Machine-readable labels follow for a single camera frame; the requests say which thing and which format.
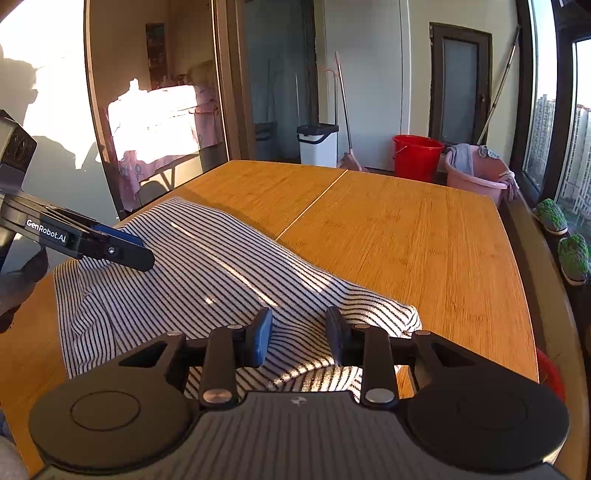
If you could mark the grey cloth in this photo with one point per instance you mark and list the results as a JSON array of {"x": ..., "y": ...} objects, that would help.
[{"x": 461, "y": 159}]

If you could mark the green slipper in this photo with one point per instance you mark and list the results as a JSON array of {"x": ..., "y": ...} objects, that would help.
[
  {"x": 575, "y": 261},
  {"x": 550, "y": 216}
]

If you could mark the person's left hand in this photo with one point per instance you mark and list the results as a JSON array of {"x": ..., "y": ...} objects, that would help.
[{"x": 18, "y": 288}]

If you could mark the striped white shirt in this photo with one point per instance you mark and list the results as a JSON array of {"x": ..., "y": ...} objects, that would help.
[{"x": 207, "y": 267}]

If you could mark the wall shelf with items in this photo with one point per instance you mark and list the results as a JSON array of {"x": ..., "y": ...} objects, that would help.
[{"x": 155, "y": 55}]

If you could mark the long mop pole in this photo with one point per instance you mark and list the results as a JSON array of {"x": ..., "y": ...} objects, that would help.
[{"x": 501, "y": 81}]

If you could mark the white trash bin black lid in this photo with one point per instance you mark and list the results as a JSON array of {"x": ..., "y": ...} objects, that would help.
[{"x": 318, "y": 145}]

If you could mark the red object under table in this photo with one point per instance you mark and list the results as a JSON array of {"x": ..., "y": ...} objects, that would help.
[{"x": 551, "y": 374}]

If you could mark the red plastic bucket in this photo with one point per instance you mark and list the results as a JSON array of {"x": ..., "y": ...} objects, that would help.
[{"x": 415, "y": 159}]

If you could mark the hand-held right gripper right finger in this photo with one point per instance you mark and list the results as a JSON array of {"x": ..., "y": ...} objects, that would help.
[{"x": 336, "y": 339}]

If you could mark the white cabinet door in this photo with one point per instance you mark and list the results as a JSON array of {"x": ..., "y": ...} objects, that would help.
[{"x": 367, "y": 83}]

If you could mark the pink plastic basin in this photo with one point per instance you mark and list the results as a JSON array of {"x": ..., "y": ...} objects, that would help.
[{"x": 475, "y": 182}]

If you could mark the dark framed glass door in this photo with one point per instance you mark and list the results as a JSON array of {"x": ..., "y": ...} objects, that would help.
[{"x": 459, "y": 85}]

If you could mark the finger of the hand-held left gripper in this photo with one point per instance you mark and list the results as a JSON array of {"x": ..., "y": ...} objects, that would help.
[{"x": 129, "y": 256}]

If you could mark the table with pink cloth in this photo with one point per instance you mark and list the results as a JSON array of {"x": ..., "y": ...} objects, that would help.
[{"x": 157, "y": 120}]

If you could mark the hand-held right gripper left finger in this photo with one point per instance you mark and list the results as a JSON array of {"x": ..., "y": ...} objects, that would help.
[{"x": 258, "y": 339}]

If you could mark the large dark framed window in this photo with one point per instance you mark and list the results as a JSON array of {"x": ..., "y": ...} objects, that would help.
[{"x": 558, "y": 115}]

